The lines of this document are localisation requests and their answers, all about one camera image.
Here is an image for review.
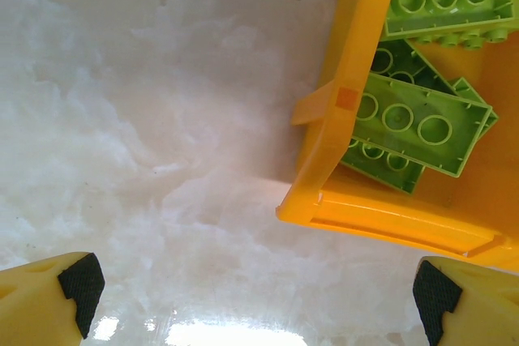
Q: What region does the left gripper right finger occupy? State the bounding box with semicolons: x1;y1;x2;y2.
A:
412;255;519;346

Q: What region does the orange plastic bin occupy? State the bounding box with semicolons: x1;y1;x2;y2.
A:
275;0;519;272

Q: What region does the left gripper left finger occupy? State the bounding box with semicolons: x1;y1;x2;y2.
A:
0;251;106;346

